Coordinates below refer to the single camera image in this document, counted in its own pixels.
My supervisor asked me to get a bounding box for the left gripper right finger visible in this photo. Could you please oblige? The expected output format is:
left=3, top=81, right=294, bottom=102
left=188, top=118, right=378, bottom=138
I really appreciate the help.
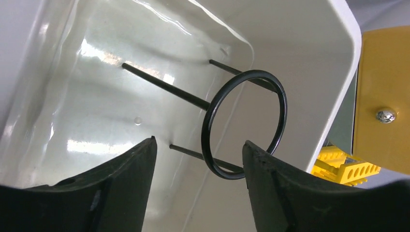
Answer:
left=242, top=141, right=410, bottom=232

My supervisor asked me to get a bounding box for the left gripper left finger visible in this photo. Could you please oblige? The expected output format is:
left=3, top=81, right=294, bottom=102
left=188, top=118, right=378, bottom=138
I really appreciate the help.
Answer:
left=0, top=137, right=157, bottom=232

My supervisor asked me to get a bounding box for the black ring clamp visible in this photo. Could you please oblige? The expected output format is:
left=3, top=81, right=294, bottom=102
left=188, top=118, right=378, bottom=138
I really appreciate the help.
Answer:
left=121, top=59, right=288, bottom=180

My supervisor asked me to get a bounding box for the yellow test tube rack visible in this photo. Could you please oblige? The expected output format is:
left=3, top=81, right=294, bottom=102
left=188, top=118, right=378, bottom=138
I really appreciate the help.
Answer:
left=310, top=146, right=381, bottom=187

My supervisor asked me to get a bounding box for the cylindrical drawer cabinet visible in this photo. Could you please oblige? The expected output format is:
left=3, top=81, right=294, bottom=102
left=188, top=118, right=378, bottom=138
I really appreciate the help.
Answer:
left=328, top=26, right=410, bottom=174

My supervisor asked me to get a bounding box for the cream plastic bin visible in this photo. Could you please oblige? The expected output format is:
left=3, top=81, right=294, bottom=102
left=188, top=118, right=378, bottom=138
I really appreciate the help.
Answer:
left=0, top=0, right=362, bottom=232

